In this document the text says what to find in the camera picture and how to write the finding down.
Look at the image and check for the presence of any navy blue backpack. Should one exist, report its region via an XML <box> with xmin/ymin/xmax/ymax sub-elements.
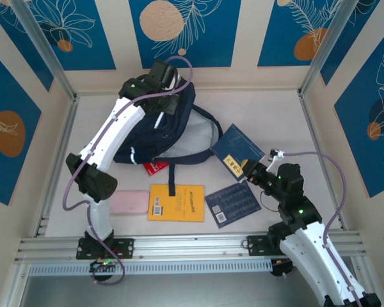
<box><xmin>113</xmin><ymin>78</ymin><xmax>223</xmax><ymax>196</ymax></box>

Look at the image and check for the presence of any dark blue book yellow label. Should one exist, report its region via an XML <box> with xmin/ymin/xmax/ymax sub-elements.
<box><xmin>210</xmin><ymin>123</ymin><xmax>266</xmax><ymax>183</ymax></box>

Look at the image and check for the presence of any dark blue notebook with barcode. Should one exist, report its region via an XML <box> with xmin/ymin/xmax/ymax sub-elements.
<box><xmin>204</xmin><ymin>181</ymin><xmax>262</xmax><ymax>228</ymax></box>

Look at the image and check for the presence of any red packet with barcode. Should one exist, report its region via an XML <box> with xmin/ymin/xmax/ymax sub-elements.
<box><xmin>143</xmin><ymin>161</ymin><xmax>170</xmax><ymax>177</ymax></box>

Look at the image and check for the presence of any yellow notebook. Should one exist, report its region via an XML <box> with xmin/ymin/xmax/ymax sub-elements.
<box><xmin>147</xmin><ymin>184</ymin><xmax>205</xmax><ymax>223</ymax></box>

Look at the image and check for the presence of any pink pencil case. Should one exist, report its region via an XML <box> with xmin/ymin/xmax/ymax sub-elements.
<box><xmin>109</xmin><ymin>191</ymin><xmax>150</xmax><ymax>216</ymax></box>

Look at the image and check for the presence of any small black controller board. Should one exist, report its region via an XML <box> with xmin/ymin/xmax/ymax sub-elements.
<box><xmin>271</xmin><ymin>257</ymin><xmax>297</xmax><ymax>278</ymax></box>
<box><xmin>88</xmin><ymin>259</ymin><xmax>120</xmax><ymax>274</ymax></box>

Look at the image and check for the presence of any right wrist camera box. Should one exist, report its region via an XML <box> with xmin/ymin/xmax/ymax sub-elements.
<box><xmin>268</xmin><ymin>148</ymin><xmax>285</xmax><ymax>172</ymax></box>

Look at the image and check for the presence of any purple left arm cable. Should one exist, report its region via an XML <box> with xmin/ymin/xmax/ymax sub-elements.
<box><xmin>62</xmin><ymin>56</ymin><xmax>193</xmax><ymax>285</ymax></box>

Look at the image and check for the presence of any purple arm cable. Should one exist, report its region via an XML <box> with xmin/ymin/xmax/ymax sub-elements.
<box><xmin>62</xmin><ymin>56</ymin><xmax>193</xmax><ymax>285</ymax></box>
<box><xmin>280</xmin><ymin>150</ymin><xmax>346</xmax><ymax>307</ymax></box>

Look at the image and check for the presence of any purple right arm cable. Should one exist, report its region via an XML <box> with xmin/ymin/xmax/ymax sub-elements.
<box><xmin>280</xmin><ymin>150</ymin><xmax>346</xmax><ymax>307</ymax></box>

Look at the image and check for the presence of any aluminium side rail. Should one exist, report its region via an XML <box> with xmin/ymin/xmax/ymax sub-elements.
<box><xmin>35</xmin><ymin>95</ymin><xmax>79</xmax><ymax>237</ymax></box>
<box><xmin>297</xmin><ymin>89</ymin><xmax>346</xmax><ymax>231</ymax></box>

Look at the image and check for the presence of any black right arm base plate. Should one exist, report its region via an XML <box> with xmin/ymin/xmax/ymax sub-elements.
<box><xmin>246</xmin><ymin>235</ymin><xmax>273</xmax><ymax>257</ymax></box>

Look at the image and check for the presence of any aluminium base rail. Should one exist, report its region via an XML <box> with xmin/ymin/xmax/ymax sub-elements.
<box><xmin>14</xmin><ymin>235</ymin><xmax>367</xmax><ymax>264</ymax></box>

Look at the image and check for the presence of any aluminium frame post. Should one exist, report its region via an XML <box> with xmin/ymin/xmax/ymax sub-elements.
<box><xmin>10</xmin><ymin>0</ymin><xmax>77</xmax><ymax>102</ymax></box>
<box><xmin>299</xmin><ymin>0</ymin><xmax>355</xmax><ymax>97</ymax></box>

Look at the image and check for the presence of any aluminium frame leg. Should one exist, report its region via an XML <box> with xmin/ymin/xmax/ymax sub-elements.
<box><xmin>4</xmin><ymin>264</ymin><xmax>31</xmax><ymax>307</ymax></box>
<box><xmin>350</xmin><ymin>255</ymin><xmax>375</xmax><ymax>298</ymax></box>

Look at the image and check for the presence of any grey slotted cable duct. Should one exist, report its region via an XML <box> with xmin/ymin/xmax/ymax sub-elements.
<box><xmin>27</xmin><ymin>258</ymin><xmax>273</xmax><ymax>278</ymax></box>

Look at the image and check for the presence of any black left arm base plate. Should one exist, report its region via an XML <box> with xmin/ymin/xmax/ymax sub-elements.
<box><xmin>76</xmin><ymin>238</ymin><xmax>135</xmax><ymax>260</ymax></box>

